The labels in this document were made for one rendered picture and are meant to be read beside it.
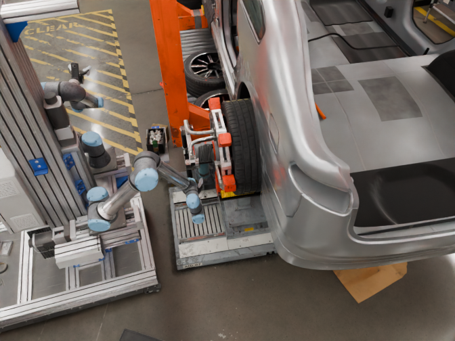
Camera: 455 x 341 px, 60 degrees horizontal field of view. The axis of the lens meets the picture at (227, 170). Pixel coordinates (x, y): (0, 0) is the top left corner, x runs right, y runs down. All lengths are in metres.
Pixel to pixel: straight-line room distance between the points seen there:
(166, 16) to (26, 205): 1.41
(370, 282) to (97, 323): 2.02
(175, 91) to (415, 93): 1.73
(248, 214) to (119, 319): 1.23
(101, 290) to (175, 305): 0.53
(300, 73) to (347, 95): 1.14
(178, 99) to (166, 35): 0.51
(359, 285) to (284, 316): 0.62
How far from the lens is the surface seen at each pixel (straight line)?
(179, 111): 3.06
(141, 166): 2.07
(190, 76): 4.11
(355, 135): 2.79
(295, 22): 2.14
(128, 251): 3.12
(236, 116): 2.54
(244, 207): 3.21
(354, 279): 3.26
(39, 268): 3.27
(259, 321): 3.01
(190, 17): 4.83
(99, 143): 2.75
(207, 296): 3.09
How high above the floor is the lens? 2.79
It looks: 47 degrees down
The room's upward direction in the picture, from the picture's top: 1 degrees counter-clockwise
